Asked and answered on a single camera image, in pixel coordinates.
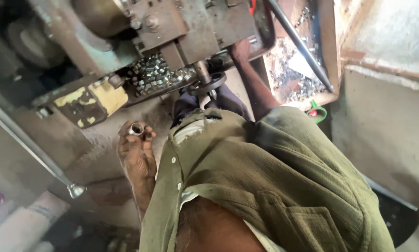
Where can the olive green shirt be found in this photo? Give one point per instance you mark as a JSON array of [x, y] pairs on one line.
[[265, 182]]

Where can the black tray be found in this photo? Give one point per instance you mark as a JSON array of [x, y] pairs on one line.
[[394, 217]]

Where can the black machine handwheel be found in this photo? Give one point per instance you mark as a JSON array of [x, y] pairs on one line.
[[214, 81]]

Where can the pile of metal sleeve rings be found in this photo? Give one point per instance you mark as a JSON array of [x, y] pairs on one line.
[[155, 75]]

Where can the heap of rolled sacks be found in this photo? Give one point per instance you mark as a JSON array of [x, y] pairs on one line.
[[24, 224]]

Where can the dark blue trousers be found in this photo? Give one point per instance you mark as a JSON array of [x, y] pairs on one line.
[[227, 101]]

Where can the long steel lever with knob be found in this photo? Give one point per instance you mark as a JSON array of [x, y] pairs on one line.
[[27, 143]]

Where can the person's left hand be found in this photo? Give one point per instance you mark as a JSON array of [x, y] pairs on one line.
[[136, 159]]

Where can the rusty crate of metal pieces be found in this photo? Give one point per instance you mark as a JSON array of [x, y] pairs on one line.
[[330, 52]]

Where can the dark steel rod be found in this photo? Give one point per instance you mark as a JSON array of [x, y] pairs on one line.
[[300, 43]]

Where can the green plastic container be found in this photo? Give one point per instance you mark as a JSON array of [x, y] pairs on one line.
[[319, 112]]

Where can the person's left fingers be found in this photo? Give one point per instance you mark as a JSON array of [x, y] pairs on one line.
[[127, 138]]

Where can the person's right hand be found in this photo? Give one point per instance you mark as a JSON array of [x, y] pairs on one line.
[[240, 51]]

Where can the grey metal press machine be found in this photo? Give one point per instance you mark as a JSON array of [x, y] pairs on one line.
[[101, 45]]

